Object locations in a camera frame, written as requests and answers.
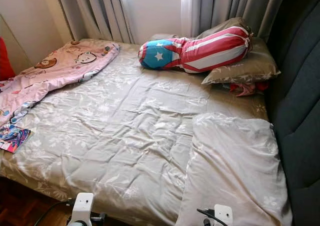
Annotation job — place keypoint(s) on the colourful comic book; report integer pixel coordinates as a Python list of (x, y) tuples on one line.
[(15, 137)]

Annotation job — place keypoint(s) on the bed with beige floral sheet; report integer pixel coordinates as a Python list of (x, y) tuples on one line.
[(120, 131)]

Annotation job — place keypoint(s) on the large pale floral pillow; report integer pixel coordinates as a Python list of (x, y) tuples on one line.
[(235, 171)]

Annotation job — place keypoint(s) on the pink cartoon print blanket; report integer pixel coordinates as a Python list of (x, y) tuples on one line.
[(60, 76)]

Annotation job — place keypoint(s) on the red covered folded mattress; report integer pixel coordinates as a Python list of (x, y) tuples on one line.
[(6, 58)]

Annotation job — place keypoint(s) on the red patterned cloth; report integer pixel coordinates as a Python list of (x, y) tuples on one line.
[(245, 88)]

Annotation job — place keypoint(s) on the star and stripes bolster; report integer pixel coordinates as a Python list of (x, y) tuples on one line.
[(210, 50)]

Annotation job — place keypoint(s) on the beige floral pillow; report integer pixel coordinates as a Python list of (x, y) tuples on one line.
[(250, 66)]

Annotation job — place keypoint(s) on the dark grey upholstered headboard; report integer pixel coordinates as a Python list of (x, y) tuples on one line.
[(300, 111)]

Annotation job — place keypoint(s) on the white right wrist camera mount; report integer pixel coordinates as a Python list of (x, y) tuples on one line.
[(224, 215)]

